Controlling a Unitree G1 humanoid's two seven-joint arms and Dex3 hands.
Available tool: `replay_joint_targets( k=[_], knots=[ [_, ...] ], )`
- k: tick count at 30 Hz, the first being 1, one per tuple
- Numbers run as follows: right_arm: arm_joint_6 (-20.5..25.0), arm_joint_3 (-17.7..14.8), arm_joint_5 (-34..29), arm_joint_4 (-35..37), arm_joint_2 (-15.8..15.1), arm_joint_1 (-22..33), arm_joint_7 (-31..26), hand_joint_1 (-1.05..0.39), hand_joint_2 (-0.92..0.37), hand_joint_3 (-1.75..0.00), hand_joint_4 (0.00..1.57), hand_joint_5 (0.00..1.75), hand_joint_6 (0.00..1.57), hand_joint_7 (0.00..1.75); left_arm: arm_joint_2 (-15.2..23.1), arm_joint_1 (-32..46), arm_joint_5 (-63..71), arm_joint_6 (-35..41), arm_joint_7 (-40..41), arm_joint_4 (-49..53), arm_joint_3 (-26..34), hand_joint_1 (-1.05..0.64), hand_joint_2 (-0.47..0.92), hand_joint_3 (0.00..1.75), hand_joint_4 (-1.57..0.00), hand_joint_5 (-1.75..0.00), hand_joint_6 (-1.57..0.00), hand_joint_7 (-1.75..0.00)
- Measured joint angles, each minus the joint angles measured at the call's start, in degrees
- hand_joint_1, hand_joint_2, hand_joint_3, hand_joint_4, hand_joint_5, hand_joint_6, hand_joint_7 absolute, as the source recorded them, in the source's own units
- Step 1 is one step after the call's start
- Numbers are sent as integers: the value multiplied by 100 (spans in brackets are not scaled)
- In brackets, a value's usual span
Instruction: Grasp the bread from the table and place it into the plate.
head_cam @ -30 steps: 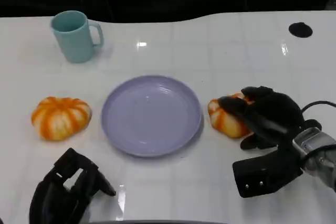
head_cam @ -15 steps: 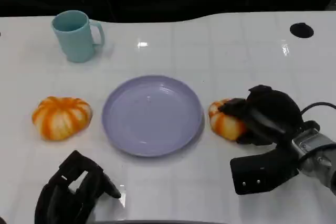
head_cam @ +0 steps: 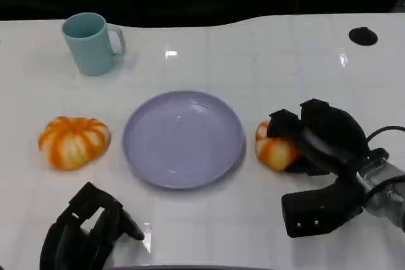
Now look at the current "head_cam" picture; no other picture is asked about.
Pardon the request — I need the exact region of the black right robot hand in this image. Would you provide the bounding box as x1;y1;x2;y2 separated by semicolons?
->
268;98;371;178

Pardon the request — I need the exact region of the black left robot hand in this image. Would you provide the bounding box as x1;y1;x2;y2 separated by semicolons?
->
39;181;145;270

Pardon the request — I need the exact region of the orange and white bread roll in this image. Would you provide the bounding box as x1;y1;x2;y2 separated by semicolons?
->
37;116;112;170
255;120;303;171

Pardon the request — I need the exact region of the black round table grommet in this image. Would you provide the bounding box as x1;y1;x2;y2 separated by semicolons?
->
348;27;378;46

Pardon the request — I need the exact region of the lilac plate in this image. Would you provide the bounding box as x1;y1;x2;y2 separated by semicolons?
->
121;90;246;190

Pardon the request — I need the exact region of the pale green mug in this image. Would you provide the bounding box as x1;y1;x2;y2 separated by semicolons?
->
61;12;127;77

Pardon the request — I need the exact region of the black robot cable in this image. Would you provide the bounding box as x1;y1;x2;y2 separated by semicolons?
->
365;125;405;140

